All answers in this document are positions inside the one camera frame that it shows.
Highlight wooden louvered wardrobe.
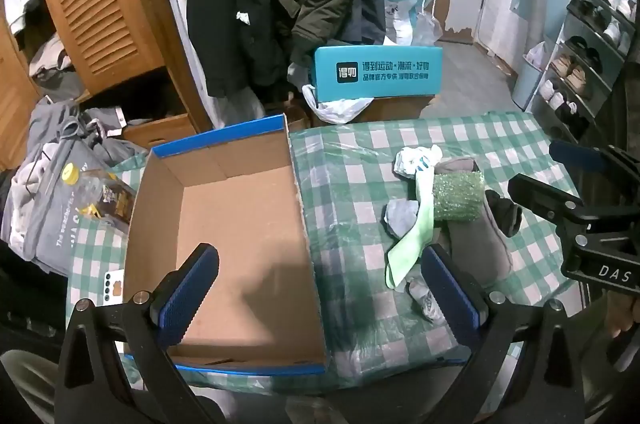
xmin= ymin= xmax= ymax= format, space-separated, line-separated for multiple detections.
xmin=0 ymin=0 xmax=216 ymax=170

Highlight green checkered tablecloth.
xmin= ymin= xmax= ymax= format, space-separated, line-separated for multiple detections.
xmin=67 ymin=111 xmax=588 ymax=395

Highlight grey printed hoodie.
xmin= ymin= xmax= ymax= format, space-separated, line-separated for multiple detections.
xmin=0 ymin=101 xmax=151 ymax=275

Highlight grey folded clothes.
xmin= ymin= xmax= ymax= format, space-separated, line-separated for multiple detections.
xmin=30 ymin=34 xmax=86 ymax=105

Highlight green glitter scouring pad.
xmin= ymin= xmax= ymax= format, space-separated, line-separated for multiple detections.
xmin=431 ymin=171 xmax=486 ymax=222

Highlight white blue-striped sock bundle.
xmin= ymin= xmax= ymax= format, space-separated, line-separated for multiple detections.
xmin=392 ymin=145 xmax=445 ymax=180

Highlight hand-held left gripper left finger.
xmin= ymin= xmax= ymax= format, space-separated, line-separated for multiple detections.
xmin=54 ymin=243 xmax=236 ymax=424

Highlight rows of shoes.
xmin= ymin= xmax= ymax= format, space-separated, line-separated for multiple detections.
xmin=540 ymin=0 xmax=637 ymax=130

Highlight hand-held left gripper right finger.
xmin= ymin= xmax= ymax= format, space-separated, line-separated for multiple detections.
xmin=421 ymin=243 xmax=587 ymax=424

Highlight person's beige trousers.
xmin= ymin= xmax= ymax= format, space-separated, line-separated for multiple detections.
xmin=0 ymin=346 xmax=63 ymax=424

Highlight grey-white sock ball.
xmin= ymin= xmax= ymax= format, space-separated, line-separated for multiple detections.
xmin=384 ymin=199 xmax=421 ymax=240

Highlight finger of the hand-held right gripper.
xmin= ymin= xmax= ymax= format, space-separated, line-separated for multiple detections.
xmin=507 ymin=173 xmax=640 ymax=238
xmin=549 ymin=140 xmax=639 ymax=184

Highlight small brown cardboard box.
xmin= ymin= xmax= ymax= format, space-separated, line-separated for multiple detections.
xmin=287 ymin=104 xmax=313 ymax=130

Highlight black sock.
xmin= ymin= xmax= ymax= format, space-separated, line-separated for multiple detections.
xmin=485 ymin=191 xmax=523 ymax=237

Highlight teal printed box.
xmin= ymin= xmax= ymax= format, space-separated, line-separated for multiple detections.
xmin=312 ymin=45 xmax=445 ymax=101

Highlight grey shoe rack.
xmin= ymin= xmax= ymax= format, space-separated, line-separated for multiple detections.
xmin=530 ymin=0 xmax=638 ymax=145

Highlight blue-rimmed cardboard box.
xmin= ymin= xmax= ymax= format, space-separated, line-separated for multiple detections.
xmin=121 ymin=114 xmax=331 ymax=377

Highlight light blue bin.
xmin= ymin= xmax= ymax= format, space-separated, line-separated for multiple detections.
xmin=512 ymin=41 xmax=551 ymax=110

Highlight white phone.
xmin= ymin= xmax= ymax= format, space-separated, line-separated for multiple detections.
xmin=102 ymin=269 xmax=126 ymax=305

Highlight light green cloth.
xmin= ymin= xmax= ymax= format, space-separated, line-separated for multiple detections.
xmin=385 ymin=164 xmax=436 ymax=290

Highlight yellow-capped oil bottle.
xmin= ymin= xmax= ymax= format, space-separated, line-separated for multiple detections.
xmin=60 ymin=164 xmax=138 ymax=230

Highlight black hanging coat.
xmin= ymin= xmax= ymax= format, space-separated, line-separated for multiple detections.
xmin=185 ymin=0 xmax=301 ymax=97

